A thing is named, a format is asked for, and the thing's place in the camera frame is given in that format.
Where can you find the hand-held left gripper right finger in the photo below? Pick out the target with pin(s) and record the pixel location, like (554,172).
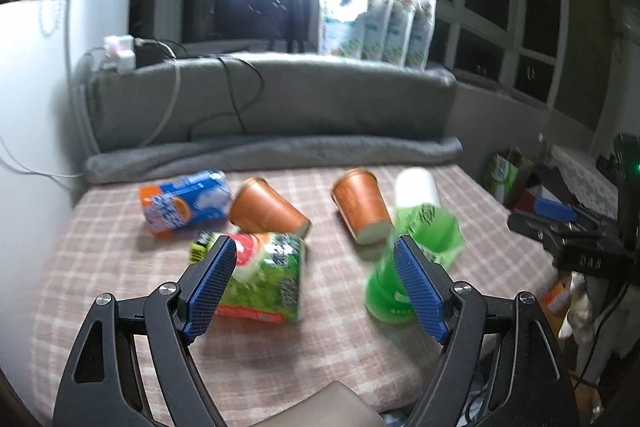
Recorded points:
(418,292)

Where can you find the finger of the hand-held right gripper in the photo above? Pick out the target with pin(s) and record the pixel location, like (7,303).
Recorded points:
(537,229)
(552,208)

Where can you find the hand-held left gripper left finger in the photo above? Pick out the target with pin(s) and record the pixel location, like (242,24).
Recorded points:
(211,289)

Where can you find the green and white bottle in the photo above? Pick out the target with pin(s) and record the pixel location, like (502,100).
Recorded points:
(395,292)

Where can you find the brown paper cup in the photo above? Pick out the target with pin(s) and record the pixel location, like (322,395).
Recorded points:
(265,212)
(361,204)

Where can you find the white cup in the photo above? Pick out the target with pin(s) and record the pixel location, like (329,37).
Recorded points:
(417,187)

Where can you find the white lace cloth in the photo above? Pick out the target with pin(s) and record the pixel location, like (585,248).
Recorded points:
(580,177)

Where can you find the green snack packet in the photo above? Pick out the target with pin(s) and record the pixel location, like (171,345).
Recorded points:
(270,279)

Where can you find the green carton box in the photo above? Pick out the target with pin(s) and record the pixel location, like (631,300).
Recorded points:
(500,174)

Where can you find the blue and orange snack packet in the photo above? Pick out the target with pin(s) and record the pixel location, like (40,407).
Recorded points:
(185,207)

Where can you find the beige pillow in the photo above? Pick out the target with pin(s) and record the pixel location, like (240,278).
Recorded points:
(325,407)

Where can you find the rolled grey blanket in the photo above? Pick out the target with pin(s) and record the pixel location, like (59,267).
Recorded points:
(280,152)

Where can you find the grey cushion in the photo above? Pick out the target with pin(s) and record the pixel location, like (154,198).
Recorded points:
(300,99)

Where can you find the white power adapter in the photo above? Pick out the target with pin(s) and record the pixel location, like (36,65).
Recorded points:
(119,53)

